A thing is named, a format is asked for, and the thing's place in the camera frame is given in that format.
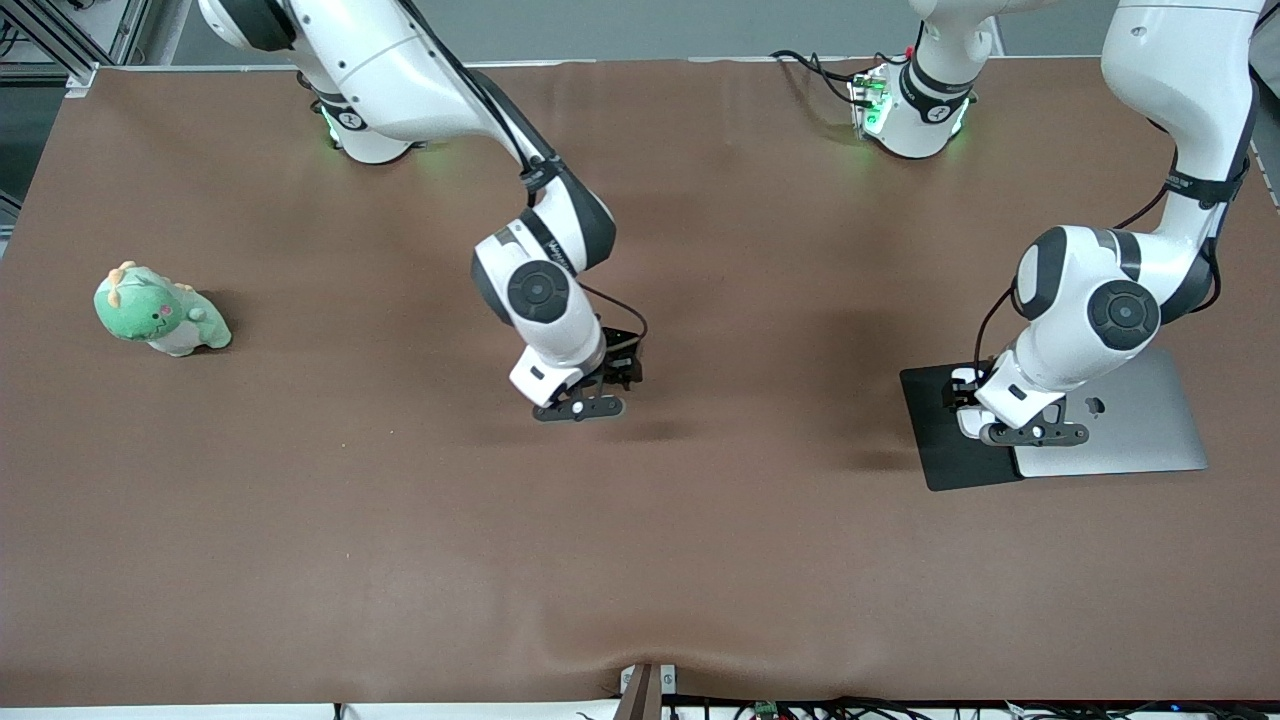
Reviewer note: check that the green dinosaur plush toy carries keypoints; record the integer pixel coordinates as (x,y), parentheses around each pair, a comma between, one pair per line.
(160,320)

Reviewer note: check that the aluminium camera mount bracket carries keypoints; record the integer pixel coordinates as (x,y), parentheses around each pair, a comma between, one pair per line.
(640,690)

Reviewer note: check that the silver laptop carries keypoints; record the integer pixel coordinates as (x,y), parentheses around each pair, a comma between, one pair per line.
(1150,430)

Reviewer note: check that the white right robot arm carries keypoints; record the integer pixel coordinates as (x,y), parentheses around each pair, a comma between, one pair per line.
(400,70)

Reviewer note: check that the aluminium frame struts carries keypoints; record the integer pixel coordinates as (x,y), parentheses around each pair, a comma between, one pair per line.
(120,30)

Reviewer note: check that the white computer mouse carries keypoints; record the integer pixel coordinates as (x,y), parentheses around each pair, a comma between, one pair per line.
(965,425)

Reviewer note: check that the brown table cover mat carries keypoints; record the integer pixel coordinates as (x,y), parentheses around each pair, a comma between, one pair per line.
(640,550)

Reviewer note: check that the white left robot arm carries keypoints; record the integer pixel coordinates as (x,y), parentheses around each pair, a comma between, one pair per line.
(1180,60)

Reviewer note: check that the black mouse pad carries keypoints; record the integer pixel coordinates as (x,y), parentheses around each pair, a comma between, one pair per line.
(925,440)

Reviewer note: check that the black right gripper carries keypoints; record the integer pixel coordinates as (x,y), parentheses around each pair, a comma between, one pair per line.
(617,366)

